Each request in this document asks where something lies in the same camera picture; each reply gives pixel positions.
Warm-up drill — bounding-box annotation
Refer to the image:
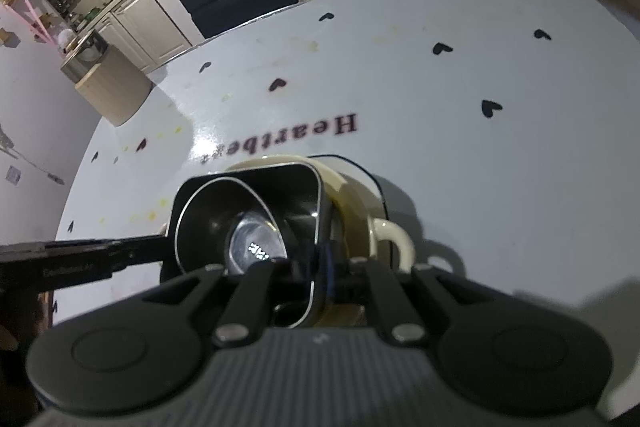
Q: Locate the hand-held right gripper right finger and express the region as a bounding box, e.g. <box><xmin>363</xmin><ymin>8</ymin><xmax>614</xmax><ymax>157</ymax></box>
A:
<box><xmin>324</xmin><ymin>252</ymin><xmax>505</xmax><ymax>349</ymax></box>

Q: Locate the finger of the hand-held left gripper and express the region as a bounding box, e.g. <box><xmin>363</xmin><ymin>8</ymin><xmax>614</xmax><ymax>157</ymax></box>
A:
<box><xmin>99</xmin><ymin>233</ymin><xmax>169</xmax><ymax>274</ymax></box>

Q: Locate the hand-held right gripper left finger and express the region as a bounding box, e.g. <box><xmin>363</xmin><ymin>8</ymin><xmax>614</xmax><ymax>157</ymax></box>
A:
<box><xmin>142</xmin><ymin>258</ymin><xmax>311</xmax><ymax>349</ymax></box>

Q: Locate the oval steel bowl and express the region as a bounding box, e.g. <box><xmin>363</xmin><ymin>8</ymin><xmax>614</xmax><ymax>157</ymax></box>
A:
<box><xmin>175</xmin><ymin>179</ymin><xmax>301</xmax><ymax>278</ymax></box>

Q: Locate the cream bowl with handles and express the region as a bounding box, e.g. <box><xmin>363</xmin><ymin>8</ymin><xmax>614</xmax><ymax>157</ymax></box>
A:
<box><xmin>222</xmin><ymin>157</ymin><xmax>417</xmax><ymax>328</ymax></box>

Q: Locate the large rectangular steel container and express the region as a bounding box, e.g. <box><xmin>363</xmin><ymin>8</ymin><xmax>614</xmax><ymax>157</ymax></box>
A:
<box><xmin>167</xmin><ymin>161</ymin><xmax>346</xmax><ymax>329</ymax></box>

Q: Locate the square white leaf-print plate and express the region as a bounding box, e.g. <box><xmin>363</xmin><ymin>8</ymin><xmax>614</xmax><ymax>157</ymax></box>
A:
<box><xmin>305</xmin><ymin>154</ymin><xmax>390</xmax><ymax>220</ymax></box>

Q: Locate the white heart-print table cover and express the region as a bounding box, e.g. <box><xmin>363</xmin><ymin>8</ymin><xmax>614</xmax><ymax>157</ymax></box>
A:
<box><xmin>50</xmin><ymin>0</ymin><xmax>640</xmax><ymax>408</ymax></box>

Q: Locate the white kitchen cabinet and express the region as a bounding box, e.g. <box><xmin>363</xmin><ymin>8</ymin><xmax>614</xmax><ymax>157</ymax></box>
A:
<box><xmin>75</xmin><ymin>0</ymin><xmax>193</xmax><ymax>75</ymax></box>

